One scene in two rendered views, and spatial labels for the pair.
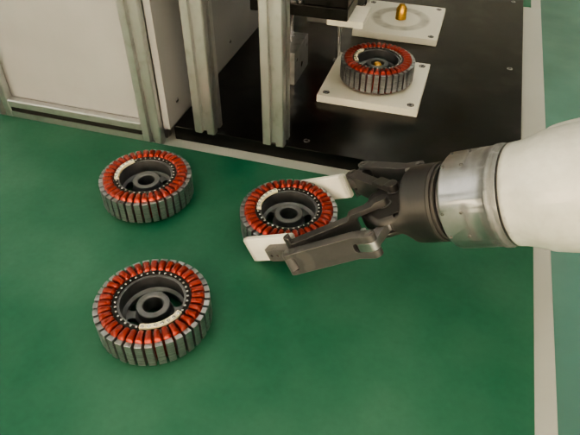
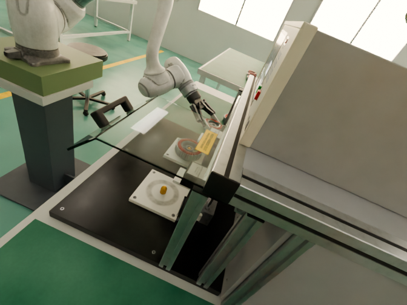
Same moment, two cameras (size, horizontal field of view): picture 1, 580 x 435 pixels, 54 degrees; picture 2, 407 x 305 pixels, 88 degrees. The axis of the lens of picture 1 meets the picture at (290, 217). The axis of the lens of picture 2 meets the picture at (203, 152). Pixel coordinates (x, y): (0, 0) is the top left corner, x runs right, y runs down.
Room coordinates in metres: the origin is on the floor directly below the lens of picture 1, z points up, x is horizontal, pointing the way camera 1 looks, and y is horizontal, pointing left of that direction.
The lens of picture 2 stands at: (1.50, -0.26, 1.31)
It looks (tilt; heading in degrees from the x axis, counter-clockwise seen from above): 35 degrees down; 165
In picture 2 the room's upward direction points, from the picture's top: 23 degrees clockwise
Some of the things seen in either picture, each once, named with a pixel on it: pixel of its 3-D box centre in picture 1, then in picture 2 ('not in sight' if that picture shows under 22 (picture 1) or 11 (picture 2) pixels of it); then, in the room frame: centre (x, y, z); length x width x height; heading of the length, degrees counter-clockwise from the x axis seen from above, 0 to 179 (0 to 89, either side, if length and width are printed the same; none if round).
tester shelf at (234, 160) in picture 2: not in sight; (309, 138); (1.02, 0.14, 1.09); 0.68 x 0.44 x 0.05; 163
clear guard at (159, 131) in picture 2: not in sight; (174, 143); (1.12, -0.22, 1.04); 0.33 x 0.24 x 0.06; 73
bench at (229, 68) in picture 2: not in sight; (244, 98); (-1.28, 0.73, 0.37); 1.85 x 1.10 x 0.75; 163
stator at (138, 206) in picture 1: (147, 184); not in sight; (0.56, 0.18, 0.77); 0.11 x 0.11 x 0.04
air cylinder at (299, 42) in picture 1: (286, 56); not in sight; (0.85, 0.00, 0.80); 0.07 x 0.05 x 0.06; 163
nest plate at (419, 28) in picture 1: (400, 21); (162, 193); (1.04, -0.21, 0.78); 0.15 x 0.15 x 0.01; 73
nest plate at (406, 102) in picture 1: (375, 82); not in sight; (0.81, -0.13, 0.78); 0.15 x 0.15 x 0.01; 73
